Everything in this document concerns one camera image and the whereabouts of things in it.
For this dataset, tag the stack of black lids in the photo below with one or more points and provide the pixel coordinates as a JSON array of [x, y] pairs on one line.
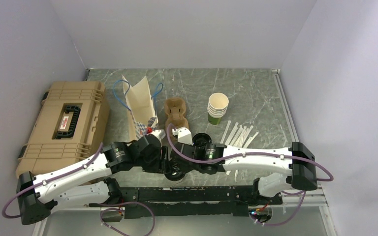
[[201, 139]]

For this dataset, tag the cardboard cup carrier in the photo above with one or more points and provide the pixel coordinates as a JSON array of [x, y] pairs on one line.
[[175, 110]]

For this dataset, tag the tan hard case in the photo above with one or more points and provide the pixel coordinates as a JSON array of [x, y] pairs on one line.
[[69, 128]]

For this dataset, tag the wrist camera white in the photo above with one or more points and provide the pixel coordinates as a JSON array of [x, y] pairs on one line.
[[158, 133], [182, 135]]

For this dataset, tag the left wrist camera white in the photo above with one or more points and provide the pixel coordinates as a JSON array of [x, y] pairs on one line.
[[158, 133]]

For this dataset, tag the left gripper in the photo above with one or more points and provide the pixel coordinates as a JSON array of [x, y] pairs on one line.
[[161, 165]]

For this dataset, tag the stack of paper cups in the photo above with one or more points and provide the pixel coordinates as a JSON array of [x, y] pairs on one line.
[[217, 107]]

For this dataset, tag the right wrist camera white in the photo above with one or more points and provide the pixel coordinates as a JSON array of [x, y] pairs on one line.
[[182, 135]]

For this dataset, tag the patterned paper bag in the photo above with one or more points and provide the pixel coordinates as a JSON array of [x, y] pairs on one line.
[[140, 106]]

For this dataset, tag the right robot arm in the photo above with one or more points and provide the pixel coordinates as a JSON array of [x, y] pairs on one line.
[[289, 167]]

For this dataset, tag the pile of wrapped straws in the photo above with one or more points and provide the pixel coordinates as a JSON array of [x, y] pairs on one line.
[[238, 135]]

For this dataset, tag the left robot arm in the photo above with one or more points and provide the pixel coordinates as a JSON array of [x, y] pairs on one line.
[[87, 181]]

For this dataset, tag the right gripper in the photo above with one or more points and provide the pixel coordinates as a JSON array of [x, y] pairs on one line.
[[189, 146]]

